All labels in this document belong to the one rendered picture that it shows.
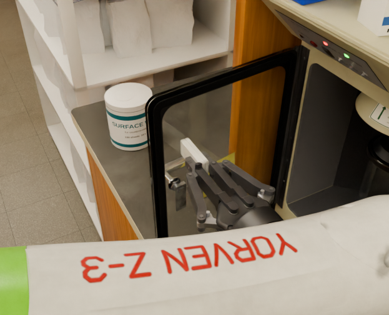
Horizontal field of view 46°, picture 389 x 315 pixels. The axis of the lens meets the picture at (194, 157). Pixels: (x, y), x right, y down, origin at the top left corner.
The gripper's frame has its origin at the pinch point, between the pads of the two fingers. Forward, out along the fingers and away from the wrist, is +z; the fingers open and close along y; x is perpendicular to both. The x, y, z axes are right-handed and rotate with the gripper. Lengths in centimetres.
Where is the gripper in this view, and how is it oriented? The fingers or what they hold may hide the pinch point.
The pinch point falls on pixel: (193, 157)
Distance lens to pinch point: 72.8
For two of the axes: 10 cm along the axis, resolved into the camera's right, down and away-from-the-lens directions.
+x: 0.0, 7.7, 6.3
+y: -8.8, 3.0, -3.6
